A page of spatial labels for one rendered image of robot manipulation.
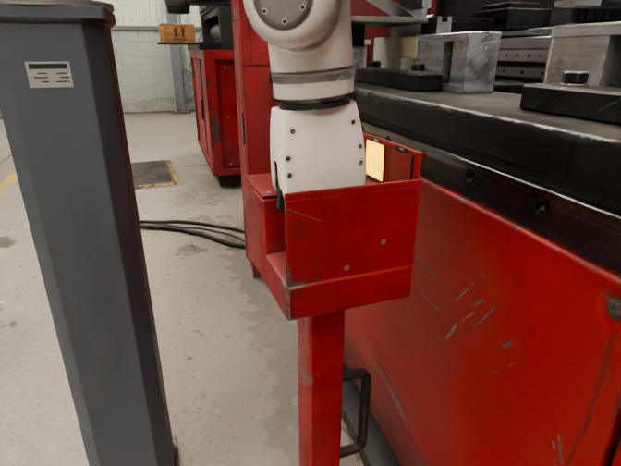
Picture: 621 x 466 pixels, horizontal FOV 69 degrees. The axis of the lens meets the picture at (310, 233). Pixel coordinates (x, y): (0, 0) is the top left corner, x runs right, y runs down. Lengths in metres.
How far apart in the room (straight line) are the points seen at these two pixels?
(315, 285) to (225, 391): 0.98
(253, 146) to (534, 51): 1.10
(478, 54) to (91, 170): 0.65
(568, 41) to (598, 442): 0.44
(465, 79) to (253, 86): 1.12
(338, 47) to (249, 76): 1.36
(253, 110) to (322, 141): 1.35
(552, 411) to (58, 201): 0.74
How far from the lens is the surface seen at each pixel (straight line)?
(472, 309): 0.62
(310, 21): 0.38
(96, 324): 0.92
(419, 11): 1.04
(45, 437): 1.47
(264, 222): 0.56
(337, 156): 0.49
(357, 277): 0.52
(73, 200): 0.83
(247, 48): 1.81
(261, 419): 1.35
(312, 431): 0.74
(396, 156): 0.54
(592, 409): 0.51
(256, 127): 1.83
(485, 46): 0.84
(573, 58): 0.65
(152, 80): 8.03
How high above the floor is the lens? 0.94
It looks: 22 degrees down
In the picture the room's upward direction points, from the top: straight up
